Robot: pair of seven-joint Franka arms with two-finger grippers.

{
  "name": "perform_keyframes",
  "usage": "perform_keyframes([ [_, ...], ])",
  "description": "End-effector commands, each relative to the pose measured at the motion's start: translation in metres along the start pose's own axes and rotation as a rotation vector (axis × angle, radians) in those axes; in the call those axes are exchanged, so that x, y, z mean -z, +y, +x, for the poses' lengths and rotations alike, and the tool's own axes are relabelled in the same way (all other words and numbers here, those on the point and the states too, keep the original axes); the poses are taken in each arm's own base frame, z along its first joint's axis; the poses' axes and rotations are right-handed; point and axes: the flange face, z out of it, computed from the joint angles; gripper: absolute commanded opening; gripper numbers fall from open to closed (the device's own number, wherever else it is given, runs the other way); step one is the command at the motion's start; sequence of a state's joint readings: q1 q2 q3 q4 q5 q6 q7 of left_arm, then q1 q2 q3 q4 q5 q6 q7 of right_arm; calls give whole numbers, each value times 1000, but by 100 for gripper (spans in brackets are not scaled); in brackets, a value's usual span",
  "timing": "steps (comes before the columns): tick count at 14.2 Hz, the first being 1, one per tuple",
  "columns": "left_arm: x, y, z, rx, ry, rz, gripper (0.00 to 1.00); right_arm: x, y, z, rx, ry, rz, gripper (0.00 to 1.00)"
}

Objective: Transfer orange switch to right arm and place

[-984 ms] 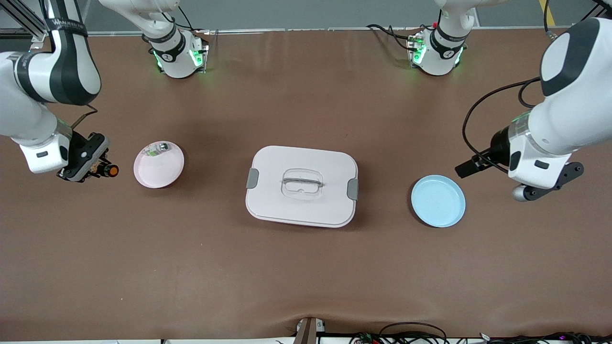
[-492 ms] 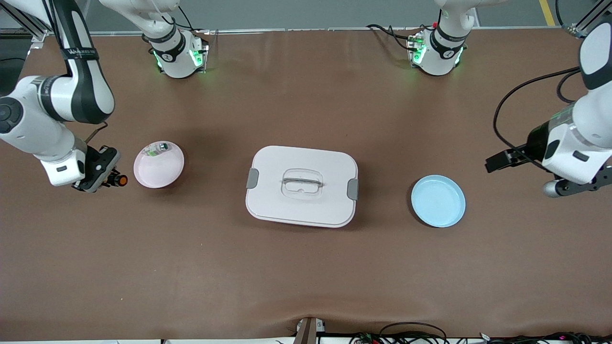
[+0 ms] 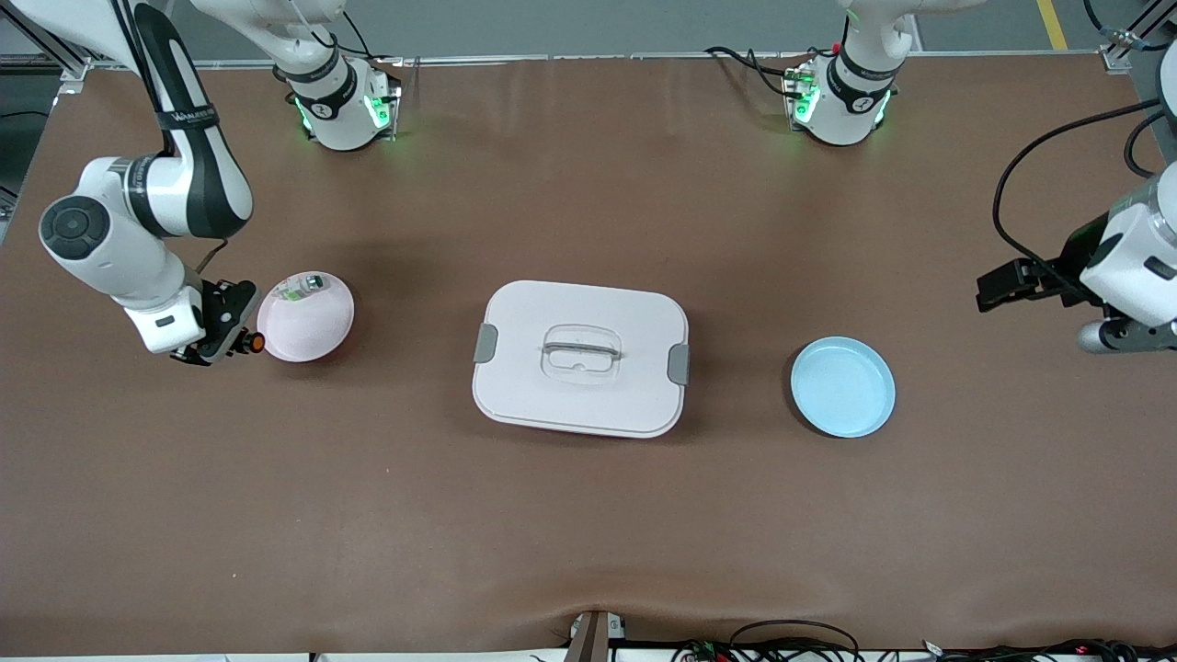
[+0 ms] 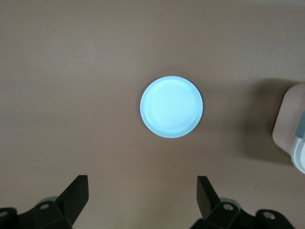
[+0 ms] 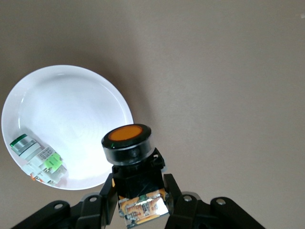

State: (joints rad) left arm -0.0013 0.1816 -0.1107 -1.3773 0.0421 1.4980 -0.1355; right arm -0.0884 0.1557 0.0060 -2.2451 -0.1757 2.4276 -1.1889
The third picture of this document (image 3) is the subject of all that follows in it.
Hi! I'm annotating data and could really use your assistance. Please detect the pink round plate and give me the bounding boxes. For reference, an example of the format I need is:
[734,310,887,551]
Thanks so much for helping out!
[257,271,356,363]

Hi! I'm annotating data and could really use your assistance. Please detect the light blue round plate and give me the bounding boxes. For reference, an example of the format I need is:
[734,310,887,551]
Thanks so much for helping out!
[791,337,897,439]

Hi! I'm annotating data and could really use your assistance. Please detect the white lidded storage box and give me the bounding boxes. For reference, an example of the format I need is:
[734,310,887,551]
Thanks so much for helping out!
[472,280,691,439]

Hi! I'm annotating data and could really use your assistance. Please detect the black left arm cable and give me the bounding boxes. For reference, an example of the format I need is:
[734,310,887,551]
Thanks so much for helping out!
[993,97,1169,277]

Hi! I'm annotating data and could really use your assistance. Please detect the clear box lid handle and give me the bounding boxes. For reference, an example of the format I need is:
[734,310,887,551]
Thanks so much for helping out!
[539,324,623,380]

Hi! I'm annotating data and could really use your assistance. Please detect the black cable bundle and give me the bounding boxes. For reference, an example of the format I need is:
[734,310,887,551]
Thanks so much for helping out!
[671,619,1177,662]

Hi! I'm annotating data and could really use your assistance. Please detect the black base cable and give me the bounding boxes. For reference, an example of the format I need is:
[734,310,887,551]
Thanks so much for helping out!
[706,46,810,97]

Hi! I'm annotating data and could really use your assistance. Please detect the brown camera mount bracket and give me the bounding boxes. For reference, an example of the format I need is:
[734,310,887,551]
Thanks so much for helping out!
[563,610,628,662]

